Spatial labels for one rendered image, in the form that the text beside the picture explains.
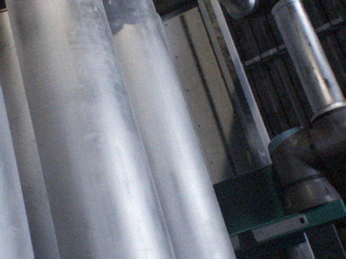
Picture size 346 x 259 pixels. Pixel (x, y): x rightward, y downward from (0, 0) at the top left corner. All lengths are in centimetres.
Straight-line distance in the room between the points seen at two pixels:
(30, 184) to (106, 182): 45
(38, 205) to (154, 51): 42
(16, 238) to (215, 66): 170
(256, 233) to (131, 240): 103
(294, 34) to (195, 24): 55
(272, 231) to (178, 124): 77
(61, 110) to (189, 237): 35
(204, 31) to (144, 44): 112
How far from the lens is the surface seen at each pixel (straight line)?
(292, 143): 172
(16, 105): 121
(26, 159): 116
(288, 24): 184
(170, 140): 99
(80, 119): 75
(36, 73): 81
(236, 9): 185
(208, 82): 209
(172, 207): 95
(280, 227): 169
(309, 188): 169
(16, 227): 49
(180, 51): 218
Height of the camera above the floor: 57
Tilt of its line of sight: 18 degrees up
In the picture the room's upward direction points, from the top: 17 degrees counter-clockwise
